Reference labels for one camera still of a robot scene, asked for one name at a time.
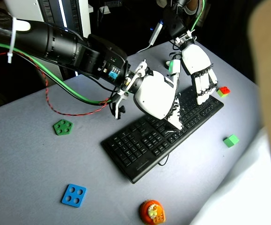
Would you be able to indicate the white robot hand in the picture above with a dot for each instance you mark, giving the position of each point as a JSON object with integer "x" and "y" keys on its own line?
{"x": 196, "y": 58}
{"x": 154, "y": 93}

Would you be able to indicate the black computer keyboard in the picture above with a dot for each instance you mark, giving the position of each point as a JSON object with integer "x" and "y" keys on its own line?
{"x": 137, "y": 145}

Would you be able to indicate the red toy brick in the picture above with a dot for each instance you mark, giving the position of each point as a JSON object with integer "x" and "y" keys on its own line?
{"x": 225, "y": 89}

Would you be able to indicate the light green toy brick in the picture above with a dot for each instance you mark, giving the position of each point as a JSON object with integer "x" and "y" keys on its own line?
{"x": 221, "y": 93}

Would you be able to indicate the green toy cube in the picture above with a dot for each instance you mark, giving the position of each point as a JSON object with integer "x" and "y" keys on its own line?
{"x": 231, "y": 141}

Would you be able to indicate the green pentagon block with holes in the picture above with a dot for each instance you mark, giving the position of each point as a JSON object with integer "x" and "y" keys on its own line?
{"x": 63, "y": 127}

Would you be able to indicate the orange toy cake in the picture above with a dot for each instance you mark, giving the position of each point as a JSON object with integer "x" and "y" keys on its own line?
{"x": 145, "y": 211}

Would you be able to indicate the white sheet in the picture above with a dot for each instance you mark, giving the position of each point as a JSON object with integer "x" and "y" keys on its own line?
{"x": 243, "y": 187}

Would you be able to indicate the blue square block with holes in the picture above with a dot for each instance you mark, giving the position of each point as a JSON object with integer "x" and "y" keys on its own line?
{"x": 74, "y": 195}

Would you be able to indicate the grey table cloth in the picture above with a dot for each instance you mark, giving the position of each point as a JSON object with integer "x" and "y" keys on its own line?
{"x": 32, "y": 164}

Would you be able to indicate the white cabinet with black strips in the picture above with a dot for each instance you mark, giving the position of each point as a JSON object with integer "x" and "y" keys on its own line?
{"x": 27, "y": 9}

